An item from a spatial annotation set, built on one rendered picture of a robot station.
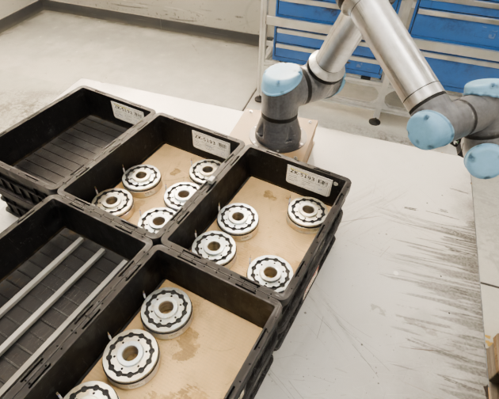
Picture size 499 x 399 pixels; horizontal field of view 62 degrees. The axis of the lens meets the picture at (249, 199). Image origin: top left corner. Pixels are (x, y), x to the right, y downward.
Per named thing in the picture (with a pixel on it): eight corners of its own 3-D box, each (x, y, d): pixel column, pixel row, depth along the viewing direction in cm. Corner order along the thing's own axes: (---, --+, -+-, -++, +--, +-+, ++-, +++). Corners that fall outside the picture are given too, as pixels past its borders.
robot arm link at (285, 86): (253, 106, 131) (253, 65, 122) (288, 96, 136) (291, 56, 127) (273, 123, 124) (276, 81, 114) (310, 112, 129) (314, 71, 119)
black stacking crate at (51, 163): (91, 116, 140) (82, 85, 132) (162, 143, 130) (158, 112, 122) (-11, 185, 115) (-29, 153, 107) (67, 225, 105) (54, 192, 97)
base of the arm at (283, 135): (260, 120, 143) (261, 95, 136) (304, 127, 140) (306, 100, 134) (249, 146, 132) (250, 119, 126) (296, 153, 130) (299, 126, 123)
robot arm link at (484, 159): (510, 141, 80) (508, 181, 83) (501, 125, 89) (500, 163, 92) (464, 144, 83) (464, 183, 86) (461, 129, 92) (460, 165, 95)
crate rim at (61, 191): (159, 117, 123) (158, 111, 122) (247, 149, 114) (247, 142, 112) (56, 199, 98) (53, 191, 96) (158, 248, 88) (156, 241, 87)
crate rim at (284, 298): (247, 149, 114) (248, 142, 112) (352, 186, 104) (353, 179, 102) (158, 248, 88) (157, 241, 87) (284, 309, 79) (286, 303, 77)
